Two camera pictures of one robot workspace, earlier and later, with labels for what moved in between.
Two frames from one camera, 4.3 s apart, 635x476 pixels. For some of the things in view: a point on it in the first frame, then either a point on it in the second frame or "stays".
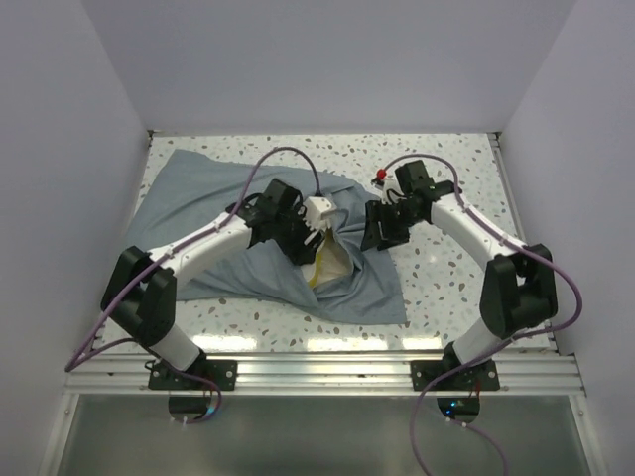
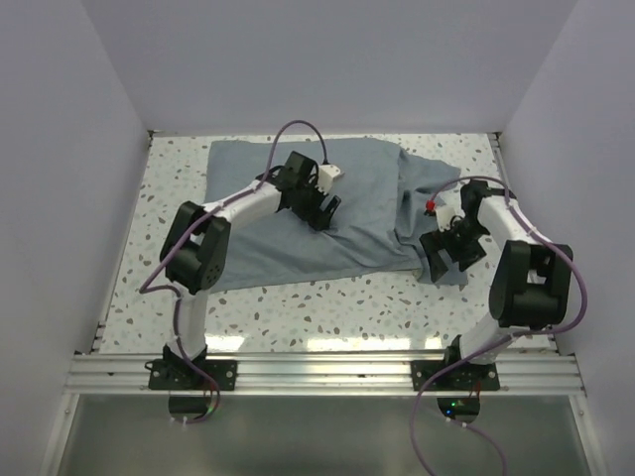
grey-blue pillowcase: x=190 y=194 → x=383 y=193
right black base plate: x=481 y=379 stays
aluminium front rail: x=326 y=374 stays
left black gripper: x=299 y=252 → x=315 y=217
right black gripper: x=375 y=212 → x=436 y=240
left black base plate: x=220 y=372 stays
